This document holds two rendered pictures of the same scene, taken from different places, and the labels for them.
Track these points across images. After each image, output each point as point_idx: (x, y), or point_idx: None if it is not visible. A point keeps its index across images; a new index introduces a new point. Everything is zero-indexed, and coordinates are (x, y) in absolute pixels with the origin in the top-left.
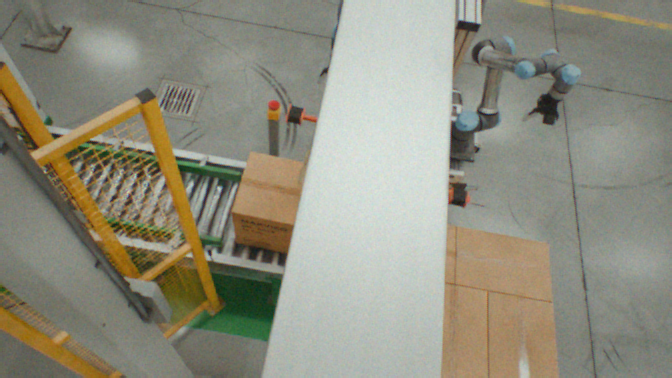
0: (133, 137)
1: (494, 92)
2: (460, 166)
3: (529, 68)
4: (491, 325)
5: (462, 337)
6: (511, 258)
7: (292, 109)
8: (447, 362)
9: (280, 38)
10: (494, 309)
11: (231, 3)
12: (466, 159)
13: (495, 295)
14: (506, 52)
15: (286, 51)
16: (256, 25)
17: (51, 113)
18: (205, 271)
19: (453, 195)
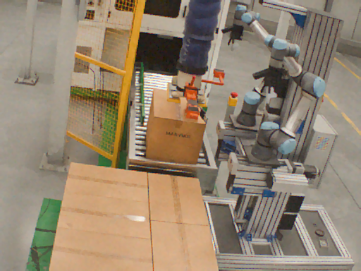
0: (216, 139)
1: (292, 113)
2: (242, 161)
3: (269, 35)
4: (118, 237)
5: (103, 219)
6: (191, 258)
7: (221, 70)
8: (81, 208)
9: (338, 188)
10: (134, 241)
11: (345, 167)
12: (248, 157)
13: (148, 243)
14: (310, 81)
15: (331, 192)
16: (338, 178)
17: (213, 116)
18: (121, 109)
19: (191, 106)
